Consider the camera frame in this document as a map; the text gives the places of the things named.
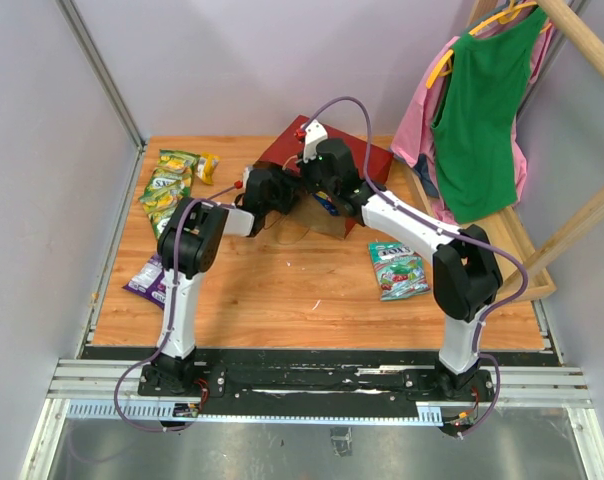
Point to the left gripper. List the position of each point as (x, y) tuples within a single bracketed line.
[(288, 187)]

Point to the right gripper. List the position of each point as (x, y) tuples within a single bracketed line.
[(305, 169)]

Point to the red brown paper bag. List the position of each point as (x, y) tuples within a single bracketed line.
[(308, 212)]

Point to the yellow snack packet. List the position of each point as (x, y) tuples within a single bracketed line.
[(206, 166)]

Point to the pink shirt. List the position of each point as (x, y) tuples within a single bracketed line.
[(414, 135)]

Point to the green Fox's candy packet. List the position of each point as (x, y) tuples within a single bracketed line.
[(177, 161)]

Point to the teal candy packet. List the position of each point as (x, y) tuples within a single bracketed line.
[(399, 271)]

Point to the green tank top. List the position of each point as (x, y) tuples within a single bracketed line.
[(472, 129)]

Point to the yellow clothes hanger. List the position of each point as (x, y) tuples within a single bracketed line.
[(507, 14)]

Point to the purple snack packet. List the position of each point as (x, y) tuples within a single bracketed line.
[(148, 283)]

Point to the blue Doritos chips packet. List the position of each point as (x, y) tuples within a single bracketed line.
[(325, 201)]

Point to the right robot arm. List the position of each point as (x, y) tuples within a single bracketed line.
[(466, 276)]

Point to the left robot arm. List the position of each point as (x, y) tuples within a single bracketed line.
[(187, 248)]

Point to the blue grey shirt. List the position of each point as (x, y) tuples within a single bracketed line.
[(421, 170)]

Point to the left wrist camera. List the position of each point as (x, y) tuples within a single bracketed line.
[(246, 175)]

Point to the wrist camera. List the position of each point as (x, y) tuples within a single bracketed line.
[(246, 175), (315, 133)]

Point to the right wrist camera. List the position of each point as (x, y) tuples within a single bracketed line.
[(315, 133)]

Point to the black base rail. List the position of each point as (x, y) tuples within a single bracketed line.
[(346, 383)]

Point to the wooden clothes rack frame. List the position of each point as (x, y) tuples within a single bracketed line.
[(555, 228)]

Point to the white cable duct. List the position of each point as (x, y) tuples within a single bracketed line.
[(281, 410)]

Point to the aluminium corner post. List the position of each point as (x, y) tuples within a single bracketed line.
[(82, 34)]

